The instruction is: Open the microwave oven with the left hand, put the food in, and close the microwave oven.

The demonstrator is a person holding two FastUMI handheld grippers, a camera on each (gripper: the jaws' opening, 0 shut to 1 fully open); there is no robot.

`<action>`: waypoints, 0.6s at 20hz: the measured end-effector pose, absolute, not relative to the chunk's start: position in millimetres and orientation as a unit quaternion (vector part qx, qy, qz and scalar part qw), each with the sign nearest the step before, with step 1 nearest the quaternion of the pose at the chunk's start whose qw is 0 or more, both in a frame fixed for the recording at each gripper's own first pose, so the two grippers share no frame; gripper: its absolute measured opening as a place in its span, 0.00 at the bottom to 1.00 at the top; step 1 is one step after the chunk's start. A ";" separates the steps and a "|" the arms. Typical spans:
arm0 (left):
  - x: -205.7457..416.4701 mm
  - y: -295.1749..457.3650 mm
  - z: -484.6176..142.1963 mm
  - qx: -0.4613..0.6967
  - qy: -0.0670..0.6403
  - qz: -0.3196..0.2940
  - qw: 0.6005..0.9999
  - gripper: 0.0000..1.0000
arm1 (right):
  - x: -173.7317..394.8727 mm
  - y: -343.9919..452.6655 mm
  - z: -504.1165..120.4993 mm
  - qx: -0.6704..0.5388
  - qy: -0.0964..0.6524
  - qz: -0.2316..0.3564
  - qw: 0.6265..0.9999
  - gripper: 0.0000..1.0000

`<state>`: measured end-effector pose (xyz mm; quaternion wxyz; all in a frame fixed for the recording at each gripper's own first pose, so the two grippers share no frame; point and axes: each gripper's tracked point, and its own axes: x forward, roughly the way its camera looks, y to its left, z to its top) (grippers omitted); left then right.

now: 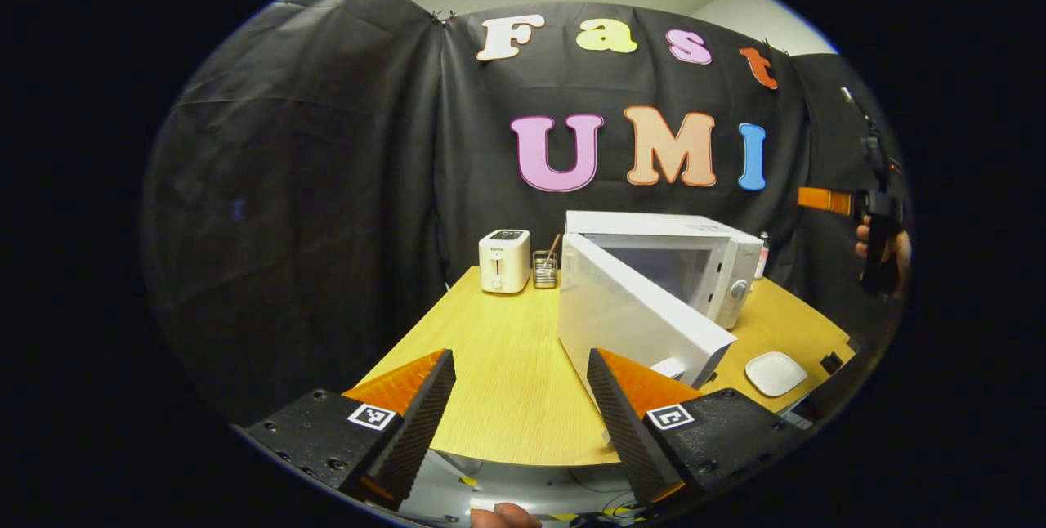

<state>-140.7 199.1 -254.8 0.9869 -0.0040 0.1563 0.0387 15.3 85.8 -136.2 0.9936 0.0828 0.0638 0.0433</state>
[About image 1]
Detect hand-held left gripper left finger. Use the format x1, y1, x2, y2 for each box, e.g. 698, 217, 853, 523
244, 349, 458, 510

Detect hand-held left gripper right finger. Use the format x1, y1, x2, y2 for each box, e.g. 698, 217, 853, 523
586, 347, 809, 506

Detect white microwave oven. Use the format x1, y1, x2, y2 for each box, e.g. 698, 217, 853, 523
557, 210, 766, 400

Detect white square plate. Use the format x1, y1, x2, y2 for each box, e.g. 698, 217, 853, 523
744, 351, 809, 399

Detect glass jar with sticks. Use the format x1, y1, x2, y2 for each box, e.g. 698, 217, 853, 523
532, 235, 562, 290

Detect white toaster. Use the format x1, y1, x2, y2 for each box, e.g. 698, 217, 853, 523
478, 228, 532, 295

